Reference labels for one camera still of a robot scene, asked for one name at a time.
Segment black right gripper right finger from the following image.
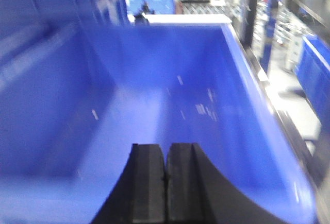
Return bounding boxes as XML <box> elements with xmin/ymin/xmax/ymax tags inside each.
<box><xmin>166</xmin><ymin>143</ymin><xmax>284</xmax><ymax>223</ymax></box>

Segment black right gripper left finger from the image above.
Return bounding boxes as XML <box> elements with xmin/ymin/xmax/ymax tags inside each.
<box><xmin>91</xmin><ymin>144</ymin><xmax>165</xmax><ymax>223</ymax></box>

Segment upper blue bin right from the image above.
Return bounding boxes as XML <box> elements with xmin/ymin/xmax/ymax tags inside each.
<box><xmin>1</xmin><ymin>24</ymin><xmax>318</xmax><ymax>223</ymax></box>

